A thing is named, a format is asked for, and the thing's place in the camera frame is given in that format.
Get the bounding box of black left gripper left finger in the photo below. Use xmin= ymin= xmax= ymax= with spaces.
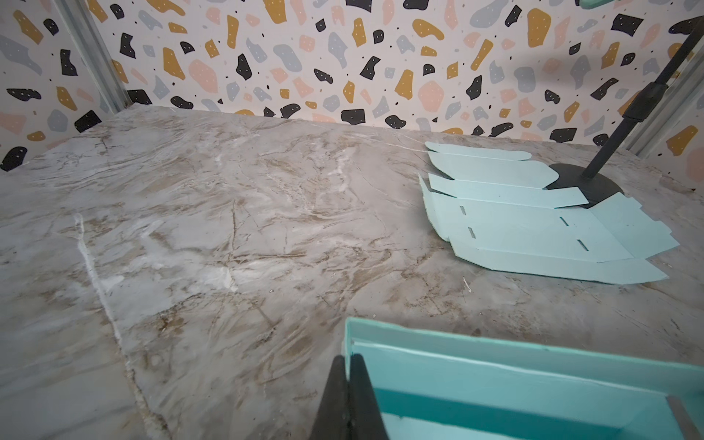
xmin=309 ymin=356 xmax=348 ymax=440

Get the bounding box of aluminium corner post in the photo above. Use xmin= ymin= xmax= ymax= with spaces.
xmin=624 ymin=43 xmax=703 ymax=159
xmin=55 ymin=0 xmax=132 ymax=114

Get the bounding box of black microphone stand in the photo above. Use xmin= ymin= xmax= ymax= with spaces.
xmin=546 ymin=16 xmax=703 ymax=207

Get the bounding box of aluminium right corner post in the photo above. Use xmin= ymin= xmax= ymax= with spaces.
xmin=624 ymin=43 xmax=703 ymax=159

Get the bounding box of aluminium left corner post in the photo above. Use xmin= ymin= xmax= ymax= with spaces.
xmin=55 ymin=0 xmax=132 ymax=114

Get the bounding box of mint paper box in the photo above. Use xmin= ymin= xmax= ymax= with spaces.
xmin=343 ymin=318 xmax=703 ymax=439
xmin=420 ymin=142 xmax=678 ymax=285

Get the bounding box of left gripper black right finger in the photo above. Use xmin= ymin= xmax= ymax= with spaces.
xmin=348 ymin=354 xmax=389 ymax=440

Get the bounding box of flat mint paper box blank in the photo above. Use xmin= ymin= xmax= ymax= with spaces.
xmin=420 ymin=142 xmax=678 ymax=285

